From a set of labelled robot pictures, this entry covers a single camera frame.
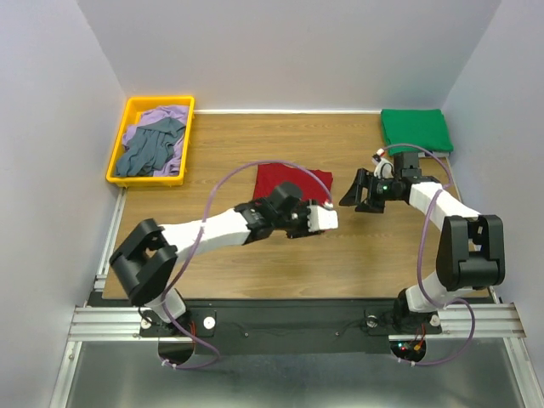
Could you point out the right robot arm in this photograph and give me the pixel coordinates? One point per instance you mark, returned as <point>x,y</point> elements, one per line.
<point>471,254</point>

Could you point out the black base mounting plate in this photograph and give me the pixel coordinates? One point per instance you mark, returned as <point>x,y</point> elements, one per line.
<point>302,326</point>

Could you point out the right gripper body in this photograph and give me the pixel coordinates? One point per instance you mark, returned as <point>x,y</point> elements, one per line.
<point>379,190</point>

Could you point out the folded green t shirt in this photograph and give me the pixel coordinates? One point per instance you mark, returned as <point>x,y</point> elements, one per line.
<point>425,128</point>

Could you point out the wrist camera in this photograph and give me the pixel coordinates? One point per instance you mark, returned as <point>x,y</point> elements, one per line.
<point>322,218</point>
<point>384,169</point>

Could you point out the grey-blue t shirt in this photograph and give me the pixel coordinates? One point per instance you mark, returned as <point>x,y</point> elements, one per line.
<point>155,150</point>

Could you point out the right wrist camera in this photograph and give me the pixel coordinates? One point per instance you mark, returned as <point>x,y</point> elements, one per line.
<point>384,169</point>

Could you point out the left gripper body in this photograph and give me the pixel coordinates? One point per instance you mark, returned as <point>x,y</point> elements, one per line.
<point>296,223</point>

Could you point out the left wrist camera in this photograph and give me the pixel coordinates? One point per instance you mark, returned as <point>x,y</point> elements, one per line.
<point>322,218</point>

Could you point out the lavender t shirt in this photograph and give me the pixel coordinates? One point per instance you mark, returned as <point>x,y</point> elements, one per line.
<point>154,115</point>

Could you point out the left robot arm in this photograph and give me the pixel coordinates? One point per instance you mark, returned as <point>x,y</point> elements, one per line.
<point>145,260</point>

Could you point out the yellow plastic bin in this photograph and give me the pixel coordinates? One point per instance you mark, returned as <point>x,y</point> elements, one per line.
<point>134,109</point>

